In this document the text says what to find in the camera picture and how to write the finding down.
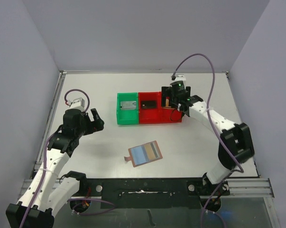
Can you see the black credit card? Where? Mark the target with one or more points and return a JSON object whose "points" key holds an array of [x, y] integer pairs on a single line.
{"points": [[149, 104]]}

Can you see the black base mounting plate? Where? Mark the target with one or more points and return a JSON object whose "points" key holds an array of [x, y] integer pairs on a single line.
{"points": [[192, 193]]}

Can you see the gold striped card in holder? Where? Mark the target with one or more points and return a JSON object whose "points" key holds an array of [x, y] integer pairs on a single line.
{"points": [[152, 151]]}

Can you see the green plastic bin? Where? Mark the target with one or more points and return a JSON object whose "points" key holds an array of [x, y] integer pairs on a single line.
{"points": [[127, 117]]}

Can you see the brown leather card holder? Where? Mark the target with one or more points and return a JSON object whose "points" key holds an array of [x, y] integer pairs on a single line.
{"points": [[130, 159]]}

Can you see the red plastic double bin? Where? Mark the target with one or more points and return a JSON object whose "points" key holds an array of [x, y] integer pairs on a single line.
{"points": [[160, 115]]}

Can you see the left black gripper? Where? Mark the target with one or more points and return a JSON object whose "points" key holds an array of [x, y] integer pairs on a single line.
{"points": [[90, 123]]}

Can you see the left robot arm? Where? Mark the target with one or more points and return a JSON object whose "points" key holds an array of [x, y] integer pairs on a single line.
{"points": [[41, 202]]}

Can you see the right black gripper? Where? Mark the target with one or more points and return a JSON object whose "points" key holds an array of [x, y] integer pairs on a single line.
{"points": [[170, 92]]}

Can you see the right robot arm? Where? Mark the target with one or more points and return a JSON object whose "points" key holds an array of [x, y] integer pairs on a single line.
{"points": [[235, 142]]}

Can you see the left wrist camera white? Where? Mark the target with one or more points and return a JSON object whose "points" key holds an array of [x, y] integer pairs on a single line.
{"points": [[77, 103]]}

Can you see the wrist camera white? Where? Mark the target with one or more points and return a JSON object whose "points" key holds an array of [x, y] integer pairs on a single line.
{"points": [[176, 78], [77, 103]]}

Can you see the blue credit card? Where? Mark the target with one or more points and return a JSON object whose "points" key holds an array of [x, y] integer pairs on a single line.
{"points": [[139, 155]]}

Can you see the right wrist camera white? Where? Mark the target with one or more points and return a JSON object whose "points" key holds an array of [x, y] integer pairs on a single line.
{"points": [[176, 78]]}

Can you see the silver credit card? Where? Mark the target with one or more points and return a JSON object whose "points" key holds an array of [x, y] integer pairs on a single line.
{"points": [[128, 105]]}

